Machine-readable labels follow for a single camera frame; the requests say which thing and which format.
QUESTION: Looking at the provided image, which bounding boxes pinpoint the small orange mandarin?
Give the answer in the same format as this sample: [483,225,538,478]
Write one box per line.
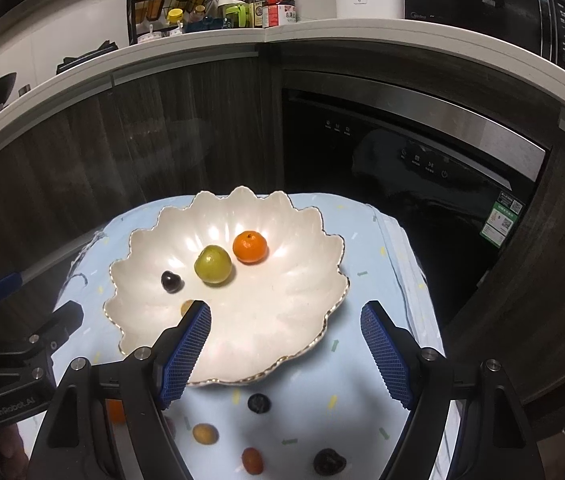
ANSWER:
[106,399,126,425]

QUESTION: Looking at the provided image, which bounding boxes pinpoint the tan longan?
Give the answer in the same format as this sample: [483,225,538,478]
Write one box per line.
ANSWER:
[191,422,220,445]
[180,300,194,316]

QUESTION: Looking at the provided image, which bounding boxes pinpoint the green round fruit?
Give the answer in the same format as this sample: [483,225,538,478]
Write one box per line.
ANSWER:
[194,245,232,285]

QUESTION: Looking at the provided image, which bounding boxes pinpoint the large orange mandarin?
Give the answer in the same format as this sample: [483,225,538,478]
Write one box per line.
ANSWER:
[232,231,268,264]

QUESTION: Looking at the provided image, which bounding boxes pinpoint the dark blueberry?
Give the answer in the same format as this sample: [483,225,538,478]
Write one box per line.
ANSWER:
[248,393,272,414]

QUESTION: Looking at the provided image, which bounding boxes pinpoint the white scalloped ceramic bowl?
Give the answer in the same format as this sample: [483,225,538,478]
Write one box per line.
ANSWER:
[104,186,349,387]

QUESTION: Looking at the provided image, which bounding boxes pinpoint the black built-in dishwasher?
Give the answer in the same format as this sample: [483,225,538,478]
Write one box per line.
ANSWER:
[282,70,547,322]

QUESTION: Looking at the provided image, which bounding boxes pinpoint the black spice rack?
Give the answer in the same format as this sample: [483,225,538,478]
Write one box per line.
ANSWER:
[126,0,220,44]

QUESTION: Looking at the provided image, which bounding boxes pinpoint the white rice cooker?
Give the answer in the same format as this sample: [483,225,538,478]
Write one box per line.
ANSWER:
[335,0,405,18]

